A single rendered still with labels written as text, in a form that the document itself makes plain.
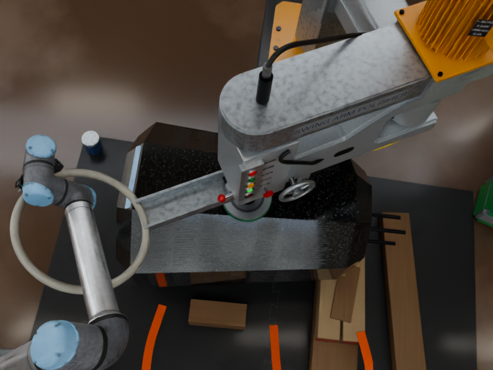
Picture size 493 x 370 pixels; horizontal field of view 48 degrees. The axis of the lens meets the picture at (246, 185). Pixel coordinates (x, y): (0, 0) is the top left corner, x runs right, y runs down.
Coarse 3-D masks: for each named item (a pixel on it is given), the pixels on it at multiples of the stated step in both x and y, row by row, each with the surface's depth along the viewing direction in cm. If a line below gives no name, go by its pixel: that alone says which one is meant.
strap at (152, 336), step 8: (160, 312) 303; (160, 320) 302; (152, 328) 300; (272, 328) 304; (152, 336) 298; (272, 336) 302; (360, 336) 285; (152, 344) 297; (272, 344) 300; (360, 344) 283; (144, 352) 295; (152, 352) 295; (272, 352) 299; (368, 352) 282; (144, 360) 294; (272, 360) 297; (368, 360) 282; (144, 368) 292; (272, 368) 296; (280, 368) 296; (368, 368) 284
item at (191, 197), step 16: (208, 176) 218; (160, 192) 214; (176, 192) 219; (192, 192) 220; (208, 192) 220; (224, 192) 221; (160, 208) 216; (176, 208) 217; (192, 208) 212; (208, 208) 217; (160, 224) 211
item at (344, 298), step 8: (352, 272) 297; (344, 280) 295; (352, 280) 296; (336, 288) 294; (344, 288) 294; (352, 288) 294; (336, 296) 292; (344, 296) 292; (352, 296) 293; (336, 304) 291; (344, 304) 291; (352, 304) 291; (336, 312) 289; (344, 312) 289; (352, 312) 289; (344, 320) 288
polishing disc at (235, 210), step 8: (256, 200) 241; (264, 200) 241; (232, 208) 239; (240, 208) 239; (248, 208) 239; (256, 208) 239; (264, 208) 240; (240, 216) 238; (248, 216) 238; (256, 216) 238
